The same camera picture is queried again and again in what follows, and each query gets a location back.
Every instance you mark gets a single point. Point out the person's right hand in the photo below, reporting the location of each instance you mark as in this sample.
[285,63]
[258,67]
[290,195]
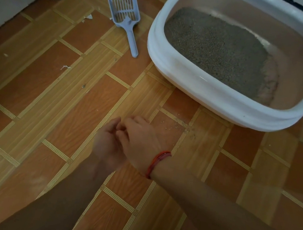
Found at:
[142,145]

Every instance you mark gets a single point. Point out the person's left hand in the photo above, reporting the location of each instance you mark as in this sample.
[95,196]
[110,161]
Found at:
[105,149]

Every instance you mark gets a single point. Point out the white pink cat litter box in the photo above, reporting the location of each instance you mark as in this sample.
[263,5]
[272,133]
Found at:
[199,86]

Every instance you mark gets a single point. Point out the grey plastic litter scoop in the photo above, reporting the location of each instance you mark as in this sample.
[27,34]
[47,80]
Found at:
[128,29]

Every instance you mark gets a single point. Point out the grey cat litter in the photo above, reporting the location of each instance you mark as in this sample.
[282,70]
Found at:
[218,47]

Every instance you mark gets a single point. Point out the person's left forearm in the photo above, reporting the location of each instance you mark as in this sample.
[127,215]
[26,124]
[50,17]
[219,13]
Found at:
[56,206]

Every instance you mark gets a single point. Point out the person's right forearm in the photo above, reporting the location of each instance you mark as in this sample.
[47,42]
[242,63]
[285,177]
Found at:
[223,220]

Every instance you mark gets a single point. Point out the torn white paper scrap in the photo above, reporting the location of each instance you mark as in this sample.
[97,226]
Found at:
[88,17]

